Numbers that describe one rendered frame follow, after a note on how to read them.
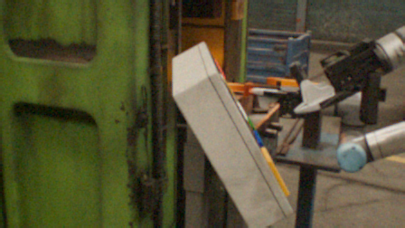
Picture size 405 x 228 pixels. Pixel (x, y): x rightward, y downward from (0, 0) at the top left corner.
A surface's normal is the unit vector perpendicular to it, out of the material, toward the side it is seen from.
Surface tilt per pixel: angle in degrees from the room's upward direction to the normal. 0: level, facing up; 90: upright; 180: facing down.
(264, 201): 90
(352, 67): 89
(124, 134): 90
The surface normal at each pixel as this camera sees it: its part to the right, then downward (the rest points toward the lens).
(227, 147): 0.05, 0.27
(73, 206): -0.37, 0.24
